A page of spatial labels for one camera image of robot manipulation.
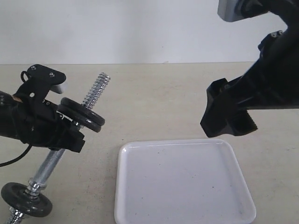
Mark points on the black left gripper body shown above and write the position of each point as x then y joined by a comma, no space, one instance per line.
45,128

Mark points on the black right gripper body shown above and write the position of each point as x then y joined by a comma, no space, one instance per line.
273,80

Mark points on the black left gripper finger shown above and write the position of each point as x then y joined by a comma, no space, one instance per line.
68,138

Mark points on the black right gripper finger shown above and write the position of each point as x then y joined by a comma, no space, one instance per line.
241,123
219,110

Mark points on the black weight plate end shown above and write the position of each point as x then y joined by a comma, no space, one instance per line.
81,119

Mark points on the black weight plate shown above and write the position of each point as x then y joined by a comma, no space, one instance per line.
88,113
17,196

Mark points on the chrome threaded dumbbell bar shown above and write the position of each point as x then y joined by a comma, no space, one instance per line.
38,182

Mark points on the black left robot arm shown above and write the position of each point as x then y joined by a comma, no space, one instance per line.
7,114

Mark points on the white rectangular plastic tray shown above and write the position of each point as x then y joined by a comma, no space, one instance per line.
196,181

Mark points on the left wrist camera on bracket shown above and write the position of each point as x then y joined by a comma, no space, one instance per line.
38,80

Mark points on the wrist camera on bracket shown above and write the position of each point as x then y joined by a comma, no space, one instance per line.
236,10
38,80

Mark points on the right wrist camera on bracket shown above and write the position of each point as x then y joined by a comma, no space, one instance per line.
236,10

